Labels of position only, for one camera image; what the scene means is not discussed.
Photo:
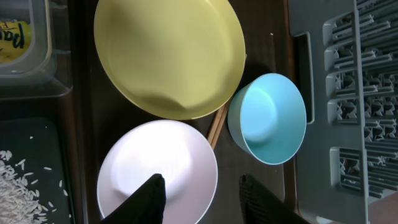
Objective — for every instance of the pile of white rice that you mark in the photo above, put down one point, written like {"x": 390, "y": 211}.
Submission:
{"x": 33, "y": 182}

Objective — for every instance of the pink bowl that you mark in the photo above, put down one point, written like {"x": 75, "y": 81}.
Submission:
{"x": 173, "y": 149}

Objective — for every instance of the grey dishwasher rack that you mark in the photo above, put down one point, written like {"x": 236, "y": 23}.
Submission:
{"x": 347, "y": 69}

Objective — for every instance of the yellow plate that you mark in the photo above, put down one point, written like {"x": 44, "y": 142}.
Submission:
{"x": 176, "y": 59}

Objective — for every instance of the green orange snack wrapper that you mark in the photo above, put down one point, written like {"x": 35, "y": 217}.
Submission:
{"x": 15, "y": 40}

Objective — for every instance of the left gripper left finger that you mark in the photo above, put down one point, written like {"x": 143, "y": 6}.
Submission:
{"x": 145, "y": 206}

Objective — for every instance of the dark brown serving tray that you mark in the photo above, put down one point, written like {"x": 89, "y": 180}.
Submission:
{"x": 103, "y": 115}

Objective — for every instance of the wooden chopstick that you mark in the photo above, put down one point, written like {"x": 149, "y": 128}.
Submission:
{"x": 219, "y": 130}
{"x": 214, "y": 130}

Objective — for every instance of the light blue bowl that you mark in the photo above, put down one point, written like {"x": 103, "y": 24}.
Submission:
{"x": 267, "y": 119}

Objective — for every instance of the clear plastic bin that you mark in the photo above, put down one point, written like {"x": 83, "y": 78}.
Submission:
{"x": 45, "y": 69}

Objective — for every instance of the black plastic bin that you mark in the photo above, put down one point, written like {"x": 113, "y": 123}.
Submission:
{"x": 25, "y": 119}

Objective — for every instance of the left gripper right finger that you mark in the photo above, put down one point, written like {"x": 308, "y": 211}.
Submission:
{"x": 260, "y": 206}

